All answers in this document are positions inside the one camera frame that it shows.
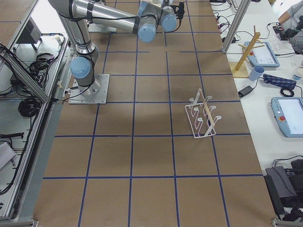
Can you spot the far blue teach pendant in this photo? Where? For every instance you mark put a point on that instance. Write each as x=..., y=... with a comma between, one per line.
x=263, y=55

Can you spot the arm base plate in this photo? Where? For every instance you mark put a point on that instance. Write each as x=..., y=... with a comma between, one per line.
x=95, y=94
x=99, y=28

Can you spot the white wire cup rack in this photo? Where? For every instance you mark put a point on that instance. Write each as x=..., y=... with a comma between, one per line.
x=201, y=121

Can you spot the cream plastic tray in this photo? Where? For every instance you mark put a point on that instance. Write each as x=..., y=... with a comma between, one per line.
x=159, y=2

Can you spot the blue checkered cloth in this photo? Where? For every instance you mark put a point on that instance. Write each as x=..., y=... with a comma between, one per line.
x=279, y=82

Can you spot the black power adapter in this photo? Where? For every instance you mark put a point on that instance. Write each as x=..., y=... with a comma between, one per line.
x=245, y=91

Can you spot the white paper cup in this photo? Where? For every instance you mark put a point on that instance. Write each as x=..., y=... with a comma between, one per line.
x=298, y=74

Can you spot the person forearm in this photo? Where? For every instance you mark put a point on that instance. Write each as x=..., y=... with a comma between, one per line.
x=287, y=15

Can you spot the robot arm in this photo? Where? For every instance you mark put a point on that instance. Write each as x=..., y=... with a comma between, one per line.
x=76, y=13

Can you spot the blue teach pendant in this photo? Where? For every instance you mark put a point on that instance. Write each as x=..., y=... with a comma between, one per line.
x=288, y=112
x=263, y=55

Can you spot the blue cup on desk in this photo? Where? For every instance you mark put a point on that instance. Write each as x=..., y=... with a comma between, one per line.
x=256, y=72

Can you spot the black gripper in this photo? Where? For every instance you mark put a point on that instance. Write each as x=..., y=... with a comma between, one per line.
x=175, y=8

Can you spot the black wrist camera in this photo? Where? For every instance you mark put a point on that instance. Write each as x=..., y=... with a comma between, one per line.
x=180, y=11

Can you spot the wooden mug tree stand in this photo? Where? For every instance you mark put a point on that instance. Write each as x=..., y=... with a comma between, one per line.
x=237, y=68

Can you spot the aluminium frame post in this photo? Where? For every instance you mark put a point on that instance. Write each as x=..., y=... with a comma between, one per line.
x=235, y=24

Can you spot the near blue teach pendant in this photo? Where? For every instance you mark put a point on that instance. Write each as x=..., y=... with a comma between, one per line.
x=288, y=112

